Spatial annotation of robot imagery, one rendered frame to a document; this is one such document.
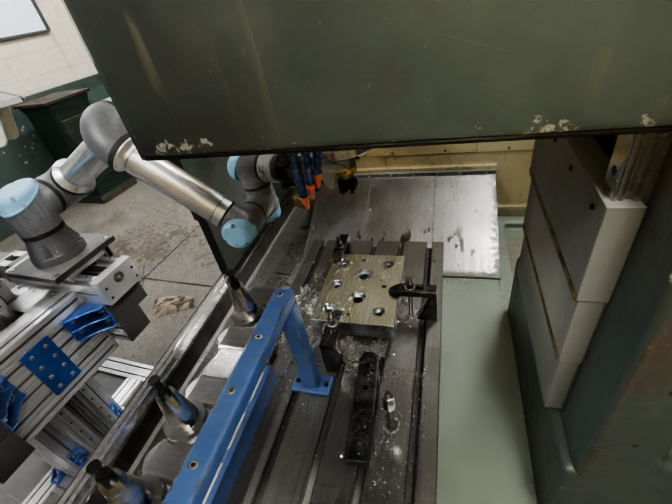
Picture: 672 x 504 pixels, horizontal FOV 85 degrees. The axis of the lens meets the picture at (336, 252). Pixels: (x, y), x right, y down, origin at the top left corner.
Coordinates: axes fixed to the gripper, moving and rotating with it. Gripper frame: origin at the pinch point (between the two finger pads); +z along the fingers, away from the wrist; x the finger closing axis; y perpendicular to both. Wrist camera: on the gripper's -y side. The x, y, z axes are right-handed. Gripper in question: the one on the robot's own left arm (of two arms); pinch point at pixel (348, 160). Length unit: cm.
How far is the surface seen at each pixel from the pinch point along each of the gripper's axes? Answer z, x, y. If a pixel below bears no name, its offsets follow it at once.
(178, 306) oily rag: -183, -28, 127
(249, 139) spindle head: 6.2, 31.8, -17.3
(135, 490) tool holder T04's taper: 1, 65, 13
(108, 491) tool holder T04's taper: 1, 66, 10
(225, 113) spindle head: 4.4, 32.4, -20.8
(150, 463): -4, 61, 17
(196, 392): -6, 50, 17
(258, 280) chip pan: -73, -20, 69
